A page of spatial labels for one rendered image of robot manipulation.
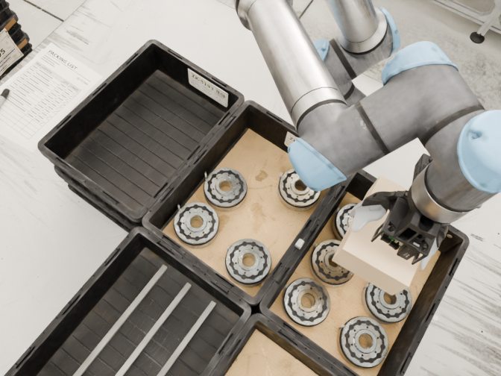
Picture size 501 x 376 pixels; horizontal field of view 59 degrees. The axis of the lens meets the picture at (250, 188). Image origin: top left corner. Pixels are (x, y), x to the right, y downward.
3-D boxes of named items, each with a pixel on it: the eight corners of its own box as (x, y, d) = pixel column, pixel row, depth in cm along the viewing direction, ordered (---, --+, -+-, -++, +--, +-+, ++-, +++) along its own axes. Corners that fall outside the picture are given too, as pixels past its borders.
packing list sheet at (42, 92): (46, 40, 137) (45, 39, 137) (106, 74, 134) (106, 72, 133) (-33, 115, 125) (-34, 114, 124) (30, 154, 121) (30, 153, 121)
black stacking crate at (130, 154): (157, 68, 123) (152, 39, 112) (244, 123, 117) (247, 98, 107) (52, 169, 108) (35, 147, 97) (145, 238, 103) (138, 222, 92)
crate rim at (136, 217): (153, 42, 114) (151, 36, 112) (247, 102, 109) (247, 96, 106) (36, 151, 99) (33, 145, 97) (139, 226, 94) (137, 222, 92)
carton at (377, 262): (367, 191, 85) (380, 174, 78) (424, 222, 83) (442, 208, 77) (331, 260, 79) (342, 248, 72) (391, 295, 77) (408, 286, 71)
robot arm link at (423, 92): (346, 80, 53) (391, 156, 49) (434, 23, 49) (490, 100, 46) (360, 101, 60) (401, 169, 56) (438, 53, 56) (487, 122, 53)
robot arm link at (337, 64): (310, 96, 125) (284, 58, 119) (352, 69, 121) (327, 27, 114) (316, 114, 115) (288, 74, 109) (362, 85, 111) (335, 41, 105)
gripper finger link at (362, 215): (329, 226, 74) (370, 227, 67) (344, 198, 77) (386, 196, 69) (339, 237, 76) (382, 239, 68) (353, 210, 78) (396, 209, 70)
